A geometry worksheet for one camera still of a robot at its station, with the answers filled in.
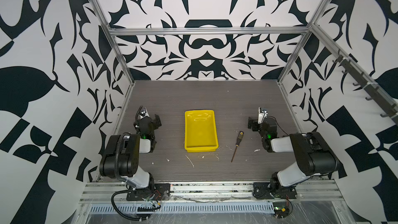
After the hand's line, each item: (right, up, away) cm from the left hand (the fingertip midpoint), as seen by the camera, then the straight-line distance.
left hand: (146, 115), depth 92 cm
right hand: (+67, -1, +2) cm, 67 cm away
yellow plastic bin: (+31, -10, +1) cm, 33 cm away
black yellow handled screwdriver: (+54, -12, -2) cm, 56 cm away
